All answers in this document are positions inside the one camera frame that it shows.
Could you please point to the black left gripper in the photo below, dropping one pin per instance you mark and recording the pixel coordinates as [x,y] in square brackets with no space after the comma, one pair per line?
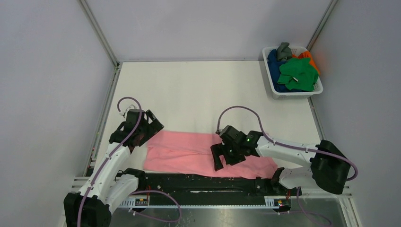
[149,130]

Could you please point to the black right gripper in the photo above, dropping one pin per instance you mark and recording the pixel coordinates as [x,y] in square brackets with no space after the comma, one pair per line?
[224,152]

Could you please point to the pink t shirt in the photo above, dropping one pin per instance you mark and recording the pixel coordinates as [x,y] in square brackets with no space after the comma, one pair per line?
[190,153]

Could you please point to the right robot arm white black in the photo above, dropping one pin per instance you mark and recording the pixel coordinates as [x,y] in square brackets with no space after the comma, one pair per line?
[319,165]

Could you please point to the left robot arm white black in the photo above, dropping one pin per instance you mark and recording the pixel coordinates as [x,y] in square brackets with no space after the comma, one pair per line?
[95,202]

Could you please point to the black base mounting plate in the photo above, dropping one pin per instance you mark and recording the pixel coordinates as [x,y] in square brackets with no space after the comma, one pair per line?
[173,185]

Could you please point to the blue t shirt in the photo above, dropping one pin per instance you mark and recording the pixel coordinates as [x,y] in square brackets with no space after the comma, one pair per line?
[274,65]

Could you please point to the green t shirt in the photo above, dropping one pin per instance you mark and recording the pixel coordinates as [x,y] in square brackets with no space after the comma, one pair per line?
[298,74]

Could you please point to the grey t shirt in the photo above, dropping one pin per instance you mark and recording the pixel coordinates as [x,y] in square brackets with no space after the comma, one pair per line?
[283,52]

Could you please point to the orange t shirt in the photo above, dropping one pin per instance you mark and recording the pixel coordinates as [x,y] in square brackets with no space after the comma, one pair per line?
[307,54]

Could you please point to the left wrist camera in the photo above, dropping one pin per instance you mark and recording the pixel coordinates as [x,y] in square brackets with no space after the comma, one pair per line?
[123,113]

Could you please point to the white slotted cable duct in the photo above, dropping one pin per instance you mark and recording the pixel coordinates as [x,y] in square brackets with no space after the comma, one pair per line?
[202,201]

